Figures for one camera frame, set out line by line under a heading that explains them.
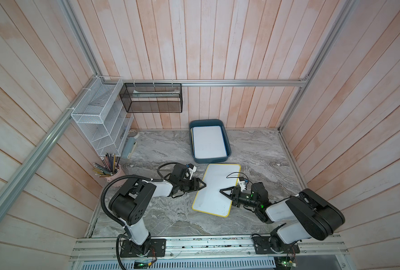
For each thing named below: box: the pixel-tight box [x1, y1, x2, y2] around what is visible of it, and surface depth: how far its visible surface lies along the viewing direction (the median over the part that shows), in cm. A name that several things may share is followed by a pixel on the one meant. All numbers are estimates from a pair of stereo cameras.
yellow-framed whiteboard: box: [191, 163, 242, 218], surface depth 85 cm
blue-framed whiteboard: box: [191, 125, 227, 159], surface depth 110 cm
